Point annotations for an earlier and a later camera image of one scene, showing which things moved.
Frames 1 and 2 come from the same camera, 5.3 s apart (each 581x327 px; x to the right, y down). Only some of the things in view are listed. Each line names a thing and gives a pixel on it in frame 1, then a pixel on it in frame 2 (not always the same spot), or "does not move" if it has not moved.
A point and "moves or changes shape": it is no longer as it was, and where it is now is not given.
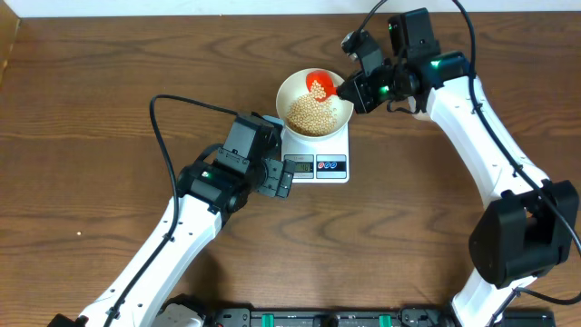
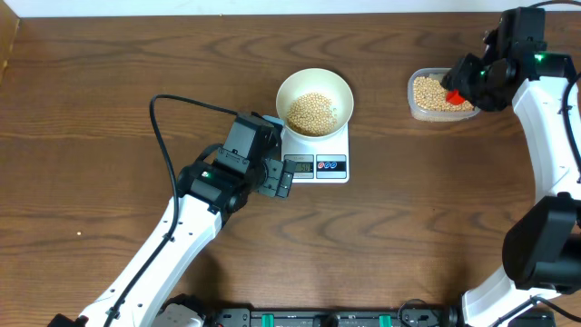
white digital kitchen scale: [319, 161] does not move
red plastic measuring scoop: [326, 82] moves or changes shape
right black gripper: [360, 98] to [457, 79]
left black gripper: [278, 178] does not move
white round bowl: [308, 104] does not move
